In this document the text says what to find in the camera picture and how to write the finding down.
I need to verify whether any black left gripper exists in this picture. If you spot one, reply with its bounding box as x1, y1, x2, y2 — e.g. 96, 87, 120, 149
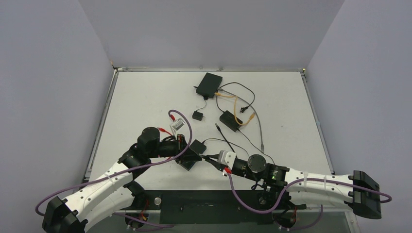
149, 134, 202, 164

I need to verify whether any small black labelled switch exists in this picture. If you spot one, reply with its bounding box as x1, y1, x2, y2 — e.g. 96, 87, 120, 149
189, 139, 206, 155

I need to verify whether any black ethernet cable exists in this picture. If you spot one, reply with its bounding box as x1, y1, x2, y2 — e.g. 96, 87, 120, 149
214, 122, 236, 153

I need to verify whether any thin black plug cable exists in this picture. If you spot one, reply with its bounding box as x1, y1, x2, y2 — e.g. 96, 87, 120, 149
203, 130, 276, 165

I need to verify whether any large black network switch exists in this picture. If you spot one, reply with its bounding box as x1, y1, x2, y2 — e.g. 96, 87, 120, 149
196, 73, 223, 99

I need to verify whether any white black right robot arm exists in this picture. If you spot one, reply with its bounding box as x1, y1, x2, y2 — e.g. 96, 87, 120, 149
202, 150, 383, 219

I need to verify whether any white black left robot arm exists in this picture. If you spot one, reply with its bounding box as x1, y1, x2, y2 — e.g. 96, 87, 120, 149
42, 127, 201, 233

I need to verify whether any black power adapter brick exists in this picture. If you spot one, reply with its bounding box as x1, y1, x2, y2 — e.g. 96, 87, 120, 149
219, 110, 243, 132

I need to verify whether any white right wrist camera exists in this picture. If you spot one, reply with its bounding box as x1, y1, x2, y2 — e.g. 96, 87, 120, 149
217, 150, 237, 170

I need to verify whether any small black wall adapter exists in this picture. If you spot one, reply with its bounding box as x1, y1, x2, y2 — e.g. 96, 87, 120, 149
192, 111, 204, 121

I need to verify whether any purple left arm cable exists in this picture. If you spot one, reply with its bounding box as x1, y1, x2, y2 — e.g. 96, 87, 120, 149
35, 109, 193, 216

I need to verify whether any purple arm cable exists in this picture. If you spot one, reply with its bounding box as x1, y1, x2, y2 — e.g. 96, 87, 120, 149
225, 170, 393, 215
35, 109, 193, 216

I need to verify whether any black mounting base plate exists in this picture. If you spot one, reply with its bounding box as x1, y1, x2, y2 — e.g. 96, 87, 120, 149
124, 190, 306, 225

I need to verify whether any black adapter mains cord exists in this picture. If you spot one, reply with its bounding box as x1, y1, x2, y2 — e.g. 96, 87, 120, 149
215, 82, 256, 114

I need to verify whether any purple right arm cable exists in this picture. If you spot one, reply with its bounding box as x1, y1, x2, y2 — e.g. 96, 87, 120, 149
225, 170, 393, 215

